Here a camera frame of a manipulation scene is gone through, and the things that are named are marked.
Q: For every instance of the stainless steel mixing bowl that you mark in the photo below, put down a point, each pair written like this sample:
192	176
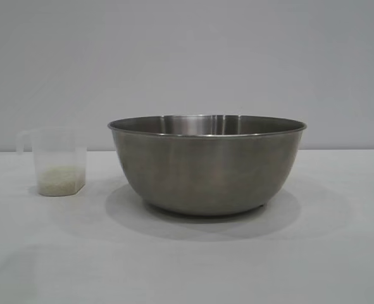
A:
205	164

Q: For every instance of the translucent plastic measuring cup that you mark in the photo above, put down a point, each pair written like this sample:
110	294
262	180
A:
60	149

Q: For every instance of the white rice grains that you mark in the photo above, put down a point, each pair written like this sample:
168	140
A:
61	180

